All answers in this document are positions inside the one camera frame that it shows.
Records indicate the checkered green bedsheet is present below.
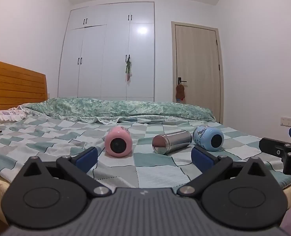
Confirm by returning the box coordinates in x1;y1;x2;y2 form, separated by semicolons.
0;116;291;190

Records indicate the stainless steel cup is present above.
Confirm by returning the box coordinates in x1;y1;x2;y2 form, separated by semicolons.
152;130;192;155

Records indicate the white wardrobe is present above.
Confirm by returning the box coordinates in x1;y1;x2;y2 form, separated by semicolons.
58;2;155;102

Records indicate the ruffled floral pillow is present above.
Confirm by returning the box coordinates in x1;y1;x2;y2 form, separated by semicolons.
0;105;35;125

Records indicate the green floral quilt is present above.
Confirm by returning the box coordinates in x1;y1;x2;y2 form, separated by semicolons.
23;97;216;125

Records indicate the pink cup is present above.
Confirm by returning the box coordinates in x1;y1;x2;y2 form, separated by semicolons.
104;125;133;158

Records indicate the wooden headboard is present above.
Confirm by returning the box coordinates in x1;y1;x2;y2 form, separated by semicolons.
0;58;48;111

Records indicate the beige wooden door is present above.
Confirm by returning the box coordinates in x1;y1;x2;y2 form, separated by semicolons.
171;21;224;124

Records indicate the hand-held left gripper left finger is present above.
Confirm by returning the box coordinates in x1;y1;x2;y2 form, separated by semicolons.
20;147;112;198

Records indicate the blue printed cup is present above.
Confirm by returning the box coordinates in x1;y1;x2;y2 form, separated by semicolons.
193;125;225;152

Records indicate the green hanging ornament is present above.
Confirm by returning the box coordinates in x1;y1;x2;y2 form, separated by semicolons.
125;56;132;83

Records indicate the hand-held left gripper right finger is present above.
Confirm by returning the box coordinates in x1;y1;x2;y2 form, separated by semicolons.
177;146;272;197

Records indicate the brown pouch on door handle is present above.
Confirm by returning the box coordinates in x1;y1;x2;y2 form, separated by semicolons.
175;84;185;103

